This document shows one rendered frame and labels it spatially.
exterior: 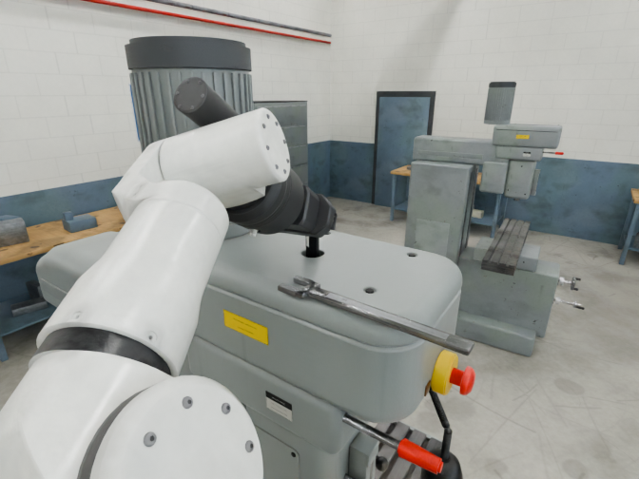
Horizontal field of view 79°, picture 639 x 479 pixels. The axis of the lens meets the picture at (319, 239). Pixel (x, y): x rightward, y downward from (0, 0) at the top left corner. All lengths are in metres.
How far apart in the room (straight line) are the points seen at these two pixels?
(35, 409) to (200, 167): 0.21
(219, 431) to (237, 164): 0.21
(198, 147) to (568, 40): 6.80
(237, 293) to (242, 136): 0.30
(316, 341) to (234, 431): 0.33
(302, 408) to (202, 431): 0.44
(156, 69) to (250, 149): 0.37
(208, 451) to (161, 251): 0.12
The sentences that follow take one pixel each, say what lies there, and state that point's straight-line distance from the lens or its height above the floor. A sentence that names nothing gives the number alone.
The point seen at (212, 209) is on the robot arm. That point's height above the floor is 2.06.
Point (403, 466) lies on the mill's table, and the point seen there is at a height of 0.98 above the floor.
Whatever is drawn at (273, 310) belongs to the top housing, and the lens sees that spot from 0.54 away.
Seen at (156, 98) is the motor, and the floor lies 2.12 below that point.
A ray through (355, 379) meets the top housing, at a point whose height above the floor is 1.80.
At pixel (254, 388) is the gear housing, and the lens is 0.68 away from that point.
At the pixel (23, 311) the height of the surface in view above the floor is 0.27.
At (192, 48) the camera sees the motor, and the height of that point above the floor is 2.19.
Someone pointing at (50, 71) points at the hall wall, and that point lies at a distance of 4.94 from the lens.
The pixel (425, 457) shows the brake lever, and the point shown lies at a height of 1.71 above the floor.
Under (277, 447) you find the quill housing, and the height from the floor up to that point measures 1.56.
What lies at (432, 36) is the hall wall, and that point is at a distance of 7.47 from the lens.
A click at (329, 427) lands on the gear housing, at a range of 0.61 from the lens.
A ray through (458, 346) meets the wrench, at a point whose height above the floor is 1.90.
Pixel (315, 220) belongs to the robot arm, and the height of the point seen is 1.98.
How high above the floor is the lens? 2.13
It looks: 21 degrees down
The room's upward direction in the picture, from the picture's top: straight up
